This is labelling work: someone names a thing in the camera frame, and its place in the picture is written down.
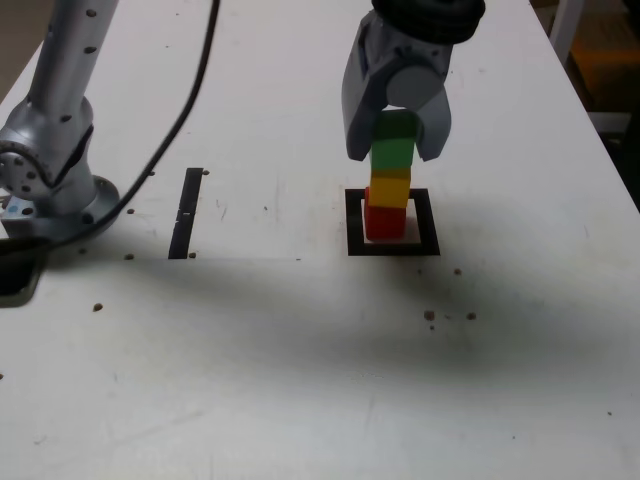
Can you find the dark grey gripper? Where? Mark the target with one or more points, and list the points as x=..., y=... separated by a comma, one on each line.
x=410, y=50

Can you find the green cube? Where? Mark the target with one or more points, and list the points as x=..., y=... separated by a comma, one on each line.
x=392, y=150

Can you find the yellow cube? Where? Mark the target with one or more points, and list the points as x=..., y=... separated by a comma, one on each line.
x=390, y=192

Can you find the red cube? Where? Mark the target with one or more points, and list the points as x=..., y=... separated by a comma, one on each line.
x=382, y=225

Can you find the black tape square outline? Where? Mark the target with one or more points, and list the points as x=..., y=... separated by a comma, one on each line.
x=395, y=250

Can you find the black tape strip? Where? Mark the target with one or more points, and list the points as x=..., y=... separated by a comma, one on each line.
x=186, y=215

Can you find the small blue white tag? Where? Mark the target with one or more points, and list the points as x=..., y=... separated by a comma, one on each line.
x=14, y=207

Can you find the white frame post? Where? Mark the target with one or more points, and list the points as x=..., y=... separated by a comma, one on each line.
x=562, y=30

